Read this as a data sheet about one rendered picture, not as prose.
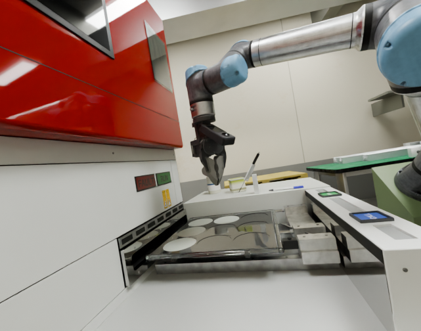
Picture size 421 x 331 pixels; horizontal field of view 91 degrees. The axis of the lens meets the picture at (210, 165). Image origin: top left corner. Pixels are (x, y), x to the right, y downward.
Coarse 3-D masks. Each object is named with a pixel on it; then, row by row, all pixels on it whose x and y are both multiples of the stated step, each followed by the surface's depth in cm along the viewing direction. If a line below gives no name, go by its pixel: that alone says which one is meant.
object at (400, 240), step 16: (336, 208) 52; (352, 208) 51; (368, 208) 48; (352, 224) 40; (368, 224) 39; (384, 224) 38; (400, 224) 37; (384, 240) 32; (400, 240) 31; (416, 240) 30; (384, 256) 29; (400, 256) 29; (416, 256) 28; (400, 272) 29; (416, 272) 28; (400, 288) 29; (416, 288) 29; (400, 304) 29; (416, 304) 29; (400, 320) 29; (416, 320) 29
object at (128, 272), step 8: (176, 216) 84; (184, 216) 95; (160, 224) 73; (168, 224) 77; (184, 224) 94; (152, 232) 66; (160, 232) 71; (136, 240) 59; (144, 240) 62; (128, 248) 54; (136, 248) 57; (120, 256) 53; (128, 256) 54; (128, 264) 53; (144, 264) 60; (152, 264) 64; (128, 272) 53; (136, 272) 56; (128, 280) 52
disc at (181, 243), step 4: (176, 240) 66; (180, 240) 65; (184, 240) 65; (188, 240) 64; (192, 240) 63; (168, 244) 63; (172, 244) 63; (176, 244) 62; (180, 244) 62; (184, 244) 61; (188, 244) 61; (192, 244) 60; (164, 248) 61; (168, 248) 60; (172, 248) 60; (176, 248) 59; (180, 248) 59; (184, 248) 58
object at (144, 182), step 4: (144, 176) 69; (148, 176) 71; (152, 176) 73; (140, 180) 66; (144, 180) 68; (148, 180) 71; (152, 180) 73; (140, 184) 65; (144, 184) 68; (148, 184) 70; (152, 184) 73; (140, 188) 65
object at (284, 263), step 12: (156, 264) 62; (168, 264) 61; (180, 264) 60; (192, 264) 59; (204, 264) 58; (216, 264) 57; (228, 264) 57; (240, 264) 56; (252, 264) 55; (264, 264) 54; (276, 264) 53; (288, 264) 53; (300, 264) 52; (312, 264) 51; (324, 264) 51; (336, 264) 50
